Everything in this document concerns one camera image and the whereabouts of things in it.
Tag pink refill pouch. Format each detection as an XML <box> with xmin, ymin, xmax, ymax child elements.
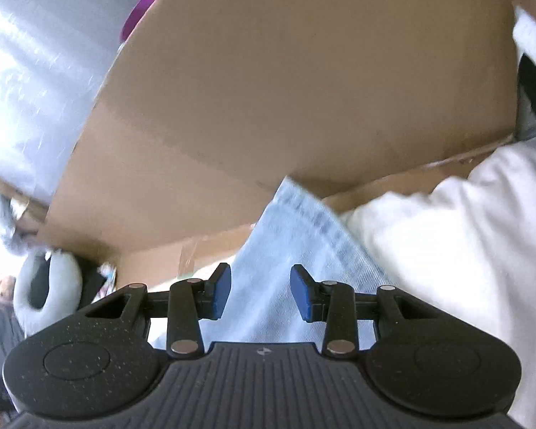
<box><xmin>120</xmin><ymin>0</ymin><xmax>155</xmax><ymax>44</ymax></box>

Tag black garment inside neck pillow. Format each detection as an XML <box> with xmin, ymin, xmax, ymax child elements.
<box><xmin>29</xmin><ymin>257</ymin><xmax>105</xmax><ymax>309</ymax></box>

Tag white fluffy pillow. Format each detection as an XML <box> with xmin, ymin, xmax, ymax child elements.
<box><xmin>0</xmin><ymin>193</ymin><xmax>30</xmax><ymax>257</ymax></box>

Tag cream bear print bedsheet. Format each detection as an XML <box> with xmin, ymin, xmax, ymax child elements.
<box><xmin>335</xmin><ymin>139</ymin><xmax>536</xmax><ymax>428</ymax></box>

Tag grey neck pillow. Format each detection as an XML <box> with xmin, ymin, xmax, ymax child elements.
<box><xmin>13</xmin><ymin>250</ymin><xmax>82</xmax><ymax>337</ymax></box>

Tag grey upright mattress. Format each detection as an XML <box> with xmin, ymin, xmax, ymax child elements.
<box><xmin>0</xmin><ymin>0</ymin><xmax>138</xmax><ymax>203</ymax></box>

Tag light blue denim pants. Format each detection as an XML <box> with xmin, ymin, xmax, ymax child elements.
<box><xmin>200</xmin><ymin>177</ymin><xmax>388</xmax><ymax>346</ymax></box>

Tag brown cardboard barrier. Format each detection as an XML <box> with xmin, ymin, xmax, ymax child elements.
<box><xmin>0</xmin><ymin>0</ymin><xmax>536</xmax><ymax>289</ymax></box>

